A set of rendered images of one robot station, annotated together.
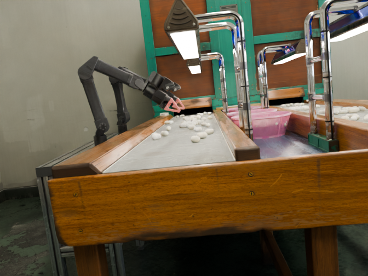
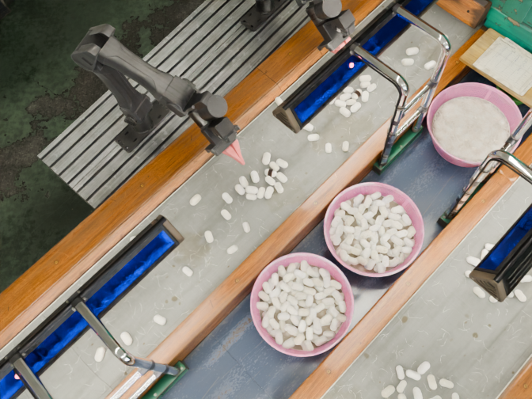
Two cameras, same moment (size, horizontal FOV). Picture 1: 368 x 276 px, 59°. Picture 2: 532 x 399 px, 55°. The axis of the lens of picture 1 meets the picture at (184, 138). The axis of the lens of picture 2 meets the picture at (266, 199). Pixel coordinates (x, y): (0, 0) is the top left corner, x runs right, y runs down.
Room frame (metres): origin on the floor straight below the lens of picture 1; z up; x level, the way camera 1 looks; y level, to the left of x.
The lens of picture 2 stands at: (1.30, -0.52, 2.10)
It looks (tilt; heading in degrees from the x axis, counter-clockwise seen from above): 68 degrees down; 52
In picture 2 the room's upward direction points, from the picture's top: 12 degrees counter-clockwise
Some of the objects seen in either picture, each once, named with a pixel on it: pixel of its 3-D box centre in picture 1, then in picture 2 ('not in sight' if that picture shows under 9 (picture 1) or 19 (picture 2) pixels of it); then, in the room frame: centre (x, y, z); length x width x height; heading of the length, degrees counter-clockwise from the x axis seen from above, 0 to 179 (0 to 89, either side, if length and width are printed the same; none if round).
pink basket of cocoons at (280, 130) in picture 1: (261, 125); (302, 305); (1.48, -0.35, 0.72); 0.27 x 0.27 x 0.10
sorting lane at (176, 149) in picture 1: (188, 128); (243, 194); (1.62, -0.02, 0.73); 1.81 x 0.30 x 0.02; 176
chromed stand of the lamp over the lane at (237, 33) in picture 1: (217, 90); (109, 365); (1.07, -0.12, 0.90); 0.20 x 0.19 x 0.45; 176
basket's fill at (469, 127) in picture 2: not in sight; (469, 131); (2.20, -0.41, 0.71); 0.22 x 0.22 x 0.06
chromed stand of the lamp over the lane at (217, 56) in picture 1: (211, 91); (386, 95); (2.04, -0.20, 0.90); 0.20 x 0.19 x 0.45; 176
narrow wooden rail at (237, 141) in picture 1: (224, 128); (288, 237); (1.60, -0.20, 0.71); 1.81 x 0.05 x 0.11; 176
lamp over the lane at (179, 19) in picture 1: (187, 36); (55, 328); (1.08, -0.04, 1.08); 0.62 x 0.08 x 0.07; 176
